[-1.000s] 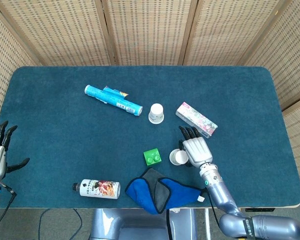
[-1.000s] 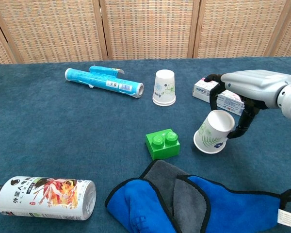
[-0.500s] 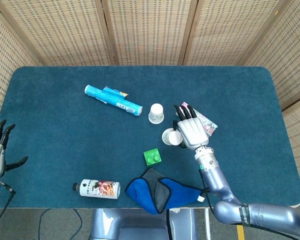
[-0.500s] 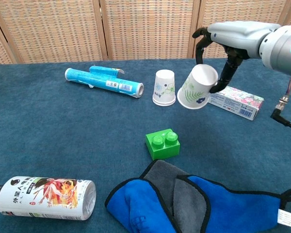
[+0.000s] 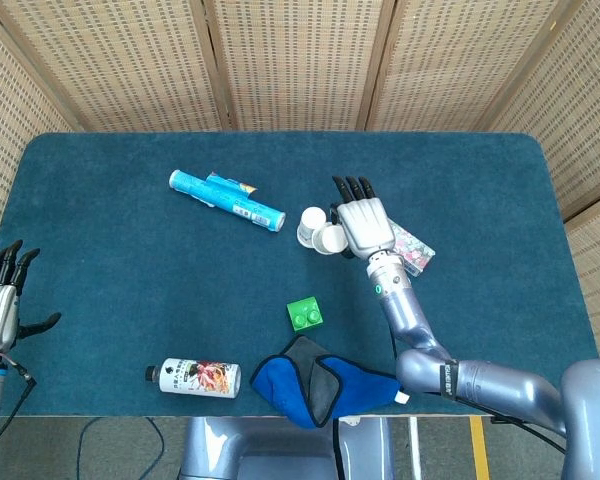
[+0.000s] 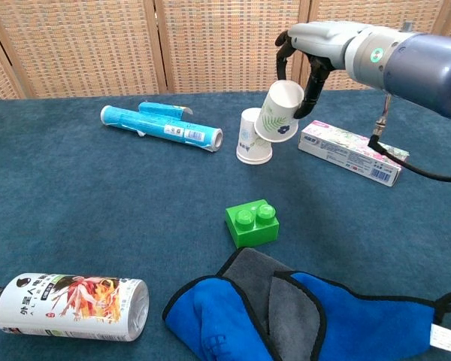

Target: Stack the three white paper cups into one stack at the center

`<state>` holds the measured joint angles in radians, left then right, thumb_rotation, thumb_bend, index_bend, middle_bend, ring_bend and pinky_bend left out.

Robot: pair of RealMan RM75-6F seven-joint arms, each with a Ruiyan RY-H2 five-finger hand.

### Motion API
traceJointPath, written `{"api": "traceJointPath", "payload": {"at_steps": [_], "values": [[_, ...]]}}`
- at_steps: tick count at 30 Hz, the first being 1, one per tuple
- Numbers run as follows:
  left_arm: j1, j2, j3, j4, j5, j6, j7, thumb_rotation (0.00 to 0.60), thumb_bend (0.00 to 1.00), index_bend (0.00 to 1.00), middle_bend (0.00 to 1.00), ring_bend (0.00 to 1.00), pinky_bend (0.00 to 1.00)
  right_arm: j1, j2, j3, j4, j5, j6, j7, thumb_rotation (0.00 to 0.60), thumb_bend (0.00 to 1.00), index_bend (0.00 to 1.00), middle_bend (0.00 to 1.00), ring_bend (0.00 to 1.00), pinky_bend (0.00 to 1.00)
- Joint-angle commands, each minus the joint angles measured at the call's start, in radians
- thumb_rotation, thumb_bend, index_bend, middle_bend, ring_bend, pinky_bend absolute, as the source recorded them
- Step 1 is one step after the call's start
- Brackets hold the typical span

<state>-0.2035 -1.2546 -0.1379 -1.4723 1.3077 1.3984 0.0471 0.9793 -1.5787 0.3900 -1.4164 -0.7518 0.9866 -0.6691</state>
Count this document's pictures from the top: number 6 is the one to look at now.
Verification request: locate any woven bamboo folding screen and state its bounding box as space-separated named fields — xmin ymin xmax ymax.
xmin=0 ymin=0 xmax=451 ymax=101

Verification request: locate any green toy building block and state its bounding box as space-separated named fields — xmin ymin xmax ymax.
xmin=225 ymin=199 xmax=280 ymax=249

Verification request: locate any floral toothpaste box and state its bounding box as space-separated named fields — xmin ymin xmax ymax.
xmin=298 ymin=120 xmax=410 ymax=187

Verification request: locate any blue felt table cover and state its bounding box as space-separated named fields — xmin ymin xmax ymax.
xmin=0 ymin=89 xmax=451 ymax=361

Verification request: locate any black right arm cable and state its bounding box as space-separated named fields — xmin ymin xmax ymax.
xmin=367 ymin=93 xmax=451 ymax=184

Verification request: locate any blue plastic wrap roll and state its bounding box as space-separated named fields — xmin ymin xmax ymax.
xmin=100 ymin=101 xmax=224 ymax=153

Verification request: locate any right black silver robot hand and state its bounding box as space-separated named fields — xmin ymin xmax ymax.
xmin=274 ymin=21 xmax=362 ymax=120

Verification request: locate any blue and grey cloth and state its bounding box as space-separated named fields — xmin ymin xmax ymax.
xmin=162 ymin=247 xmax=451 ymax=361

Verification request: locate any white labelled drink bottle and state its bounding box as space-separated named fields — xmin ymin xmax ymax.
xmin=0 ymin=272 xmax=150 ymax=342

